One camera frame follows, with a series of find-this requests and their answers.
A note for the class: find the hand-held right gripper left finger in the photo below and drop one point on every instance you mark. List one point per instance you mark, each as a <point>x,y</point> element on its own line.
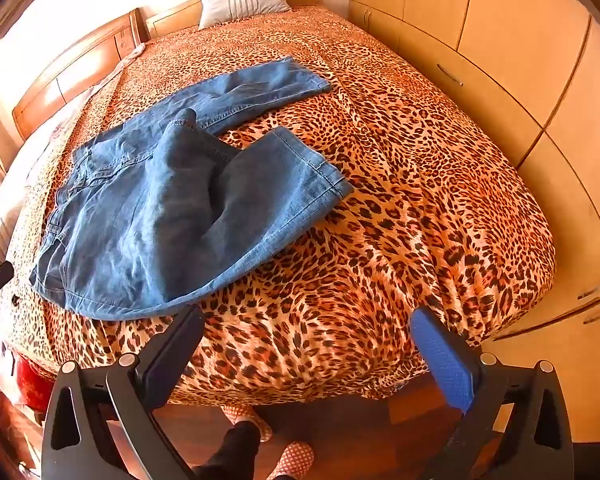
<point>177,350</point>

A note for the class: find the leopard print bedspread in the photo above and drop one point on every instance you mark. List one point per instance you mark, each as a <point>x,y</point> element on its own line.
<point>405,210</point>

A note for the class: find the white striped pillow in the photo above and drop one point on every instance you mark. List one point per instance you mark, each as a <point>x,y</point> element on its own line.
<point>240,2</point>

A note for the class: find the plain wooden headboard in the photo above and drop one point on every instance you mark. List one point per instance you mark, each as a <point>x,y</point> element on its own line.
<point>175,17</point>

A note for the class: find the carved wooden headboard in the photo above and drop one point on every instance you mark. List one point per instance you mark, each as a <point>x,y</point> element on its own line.
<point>75,75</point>

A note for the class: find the light wooden wardrobe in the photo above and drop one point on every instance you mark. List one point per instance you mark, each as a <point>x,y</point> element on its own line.
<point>505,35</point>

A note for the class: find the red patterned cloth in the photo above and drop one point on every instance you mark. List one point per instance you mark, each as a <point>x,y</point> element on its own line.
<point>32,385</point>

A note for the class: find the blue denim pants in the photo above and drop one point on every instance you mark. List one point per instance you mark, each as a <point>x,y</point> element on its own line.
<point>155,230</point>

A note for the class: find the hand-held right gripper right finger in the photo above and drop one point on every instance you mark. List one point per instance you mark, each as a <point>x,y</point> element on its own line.
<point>445,360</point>

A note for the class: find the red dotted slipper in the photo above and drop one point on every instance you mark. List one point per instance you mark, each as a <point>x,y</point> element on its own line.
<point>252,422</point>
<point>294,460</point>

